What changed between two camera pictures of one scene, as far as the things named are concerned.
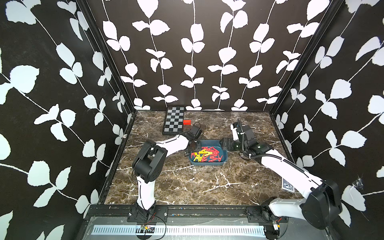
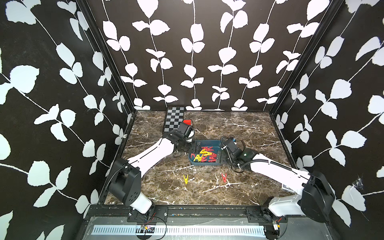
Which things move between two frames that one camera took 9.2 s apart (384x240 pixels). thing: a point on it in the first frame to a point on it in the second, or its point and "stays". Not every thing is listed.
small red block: x=187 y=122 stays
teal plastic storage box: x=210 y=153 stays
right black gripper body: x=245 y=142 to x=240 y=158
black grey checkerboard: x=174 y=121 stays
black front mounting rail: x=225 y=211 stays
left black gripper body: x=197 y=146 to x=188 y=146
